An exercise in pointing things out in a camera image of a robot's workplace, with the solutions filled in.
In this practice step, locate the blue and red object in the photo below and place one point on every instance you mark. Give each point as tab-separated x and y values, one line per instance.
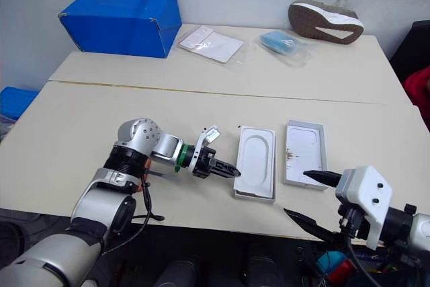
336	265

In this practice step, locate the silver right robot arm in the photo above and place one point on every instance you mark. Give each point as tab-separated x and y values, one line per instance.
421	230

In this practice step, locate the plastic bag with white card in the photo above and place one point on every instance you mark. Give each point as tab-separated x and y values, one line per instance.
211	45

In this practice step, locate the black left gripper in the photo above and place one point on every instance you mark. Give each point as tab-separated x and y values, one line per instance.
204	165

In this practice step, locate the red cloth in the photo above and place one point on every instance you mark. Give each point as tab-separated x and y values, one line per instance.
420	92

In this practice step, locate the black chair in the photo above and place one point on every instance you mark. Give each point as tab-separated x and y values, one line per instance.
416	48

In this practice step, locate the dark rounded shape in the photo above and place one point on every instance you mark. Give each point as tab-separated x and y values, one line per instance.
181	273
263	272

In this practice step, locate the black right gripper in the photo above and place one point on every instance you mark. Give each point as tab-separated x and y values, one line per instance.
351	221

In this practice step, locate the blue plastic crate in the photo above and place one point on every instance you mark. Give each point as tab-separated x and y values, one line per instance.
15	100

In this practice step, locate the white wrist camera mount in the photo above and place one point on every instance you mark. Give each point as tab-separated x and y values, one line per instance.
201	140
369	189

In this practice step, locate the plastic bag with blue item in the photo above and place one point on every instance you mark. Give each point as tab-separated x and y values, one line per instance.
279	42

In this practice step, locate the white and brown sneaker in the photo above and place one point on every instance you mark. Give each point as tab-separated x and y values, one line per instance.
322	21

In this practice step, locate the blue cardboard box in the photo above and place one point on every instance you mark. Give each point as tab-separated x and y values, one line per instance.
117	21

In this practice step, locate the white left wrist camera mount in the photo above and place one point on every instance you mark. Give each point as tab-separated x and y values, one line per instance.
201	140

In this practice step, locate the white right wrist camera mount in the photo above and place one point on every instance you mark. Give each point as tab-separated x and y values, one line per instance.
369	189

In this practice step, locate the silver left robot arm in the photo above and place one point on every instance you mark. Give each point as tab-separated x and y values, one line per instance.
148	135

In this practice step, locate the white open box tray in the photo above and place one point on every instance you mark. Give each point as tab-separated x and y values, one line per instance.
305	156

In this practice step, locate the white box with oval recess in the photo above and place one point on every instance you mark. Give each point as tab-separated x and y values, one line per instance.
255	162

